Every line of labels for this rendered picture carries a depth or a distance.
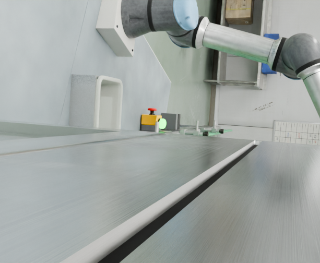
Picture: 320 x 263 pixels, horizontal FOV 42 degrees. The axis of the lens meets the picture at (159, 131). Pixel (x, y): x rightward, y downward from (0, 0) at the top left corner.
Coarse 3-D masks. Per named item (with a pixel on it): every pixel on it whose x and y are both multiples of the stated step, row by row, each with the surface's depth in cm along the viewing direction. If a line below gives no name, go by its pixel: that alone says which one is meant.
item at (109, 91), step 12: (96, 84) 118; (108, 84) 132; (120, 84) 131; (96, 96) 117; (108, 96) 133; (120, 96) 132; (96, 108) 117; (108, 108) 133; (120, 108) 132; (96, 120) 117; (108, 120) 133; (120, 120) 132
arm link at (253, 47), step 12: (204, 24) 144; (216, 24) 146; (192, 36) 144; (204, 36) 144; (216, 36) 142; (228, 36) 141; (240, 36) 140; (252, 36) 140; (216, 48) 145; (228, 48) 143; (240, 48) 141; (252, 48) 139; (264, 48) 138; (276, 48) 135; (264, 60) 140; (276, 60) 136; (288, 72) 137
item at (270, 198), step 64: (0, 192) 11; (64, 192) 11; (128, 192) 12; (192, 192) 14; (256, 192) 13; (0, 256) 6; (64, 256) 6; (128, 256) 7; (192, 256) 7; (256, 256) 7
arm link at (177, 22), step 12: (156, 0) 134; (168, 0) 132; (180, 0) 131; (192, 0) 134; (156, 12) 133; (168, 12) 132; (180, 12) 131; (192, 12) 134; (156, 24) 135; (168, 24) 134; (180, 24) 133; (192, 24) 134; (180, 36) 143
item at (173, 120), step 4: (164, 116) 202; (168, 116) 201; (172, 116) 200; (176, 116) 200; (180, 116) 207; (168, 120) 201; (172, 120) 201; (176, 120) 201; (168, 124) 201; (172, 124) 201; (176, 124) 201; (164, 128) 202; (168, 128) 201; (172, 128) 201; (176, 128) 202
